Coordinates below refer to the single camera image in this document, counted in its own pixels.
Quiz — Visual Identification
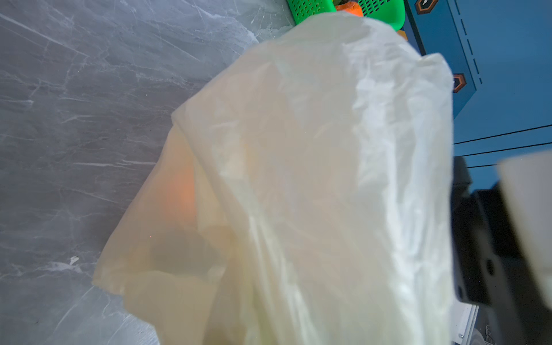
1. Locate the green plastic basket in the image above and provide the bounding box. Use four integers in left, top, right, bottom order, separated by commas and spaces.
287, 0, 406, 31

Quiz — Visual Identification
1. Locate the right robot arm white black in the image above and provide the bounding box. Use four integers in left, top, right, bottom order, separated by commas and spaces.
451, 151, 551, 344

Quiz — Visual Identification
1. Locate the translucent yellowish plastic bag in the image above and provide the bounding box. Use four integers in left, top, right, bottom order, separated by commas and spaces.
93, 13, 454, 344

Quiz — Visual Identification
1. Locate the orange fruit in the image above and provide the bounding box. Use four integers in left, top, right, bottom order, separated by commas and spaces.
333, 0, 364, 17

